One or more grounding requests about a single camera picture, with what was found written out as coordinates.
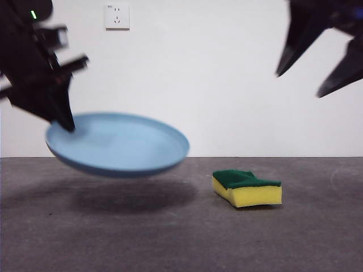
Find light blue round plate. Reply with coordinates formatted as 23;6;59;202
45;112;191;179

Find yellow sponge with green pad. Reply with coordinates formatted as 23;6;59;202
212;169;283;209

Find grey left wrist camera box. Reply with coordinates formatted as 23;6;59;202
33;25;70;52

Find white wall socket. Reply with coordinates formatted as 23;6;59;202
105;3;131;31

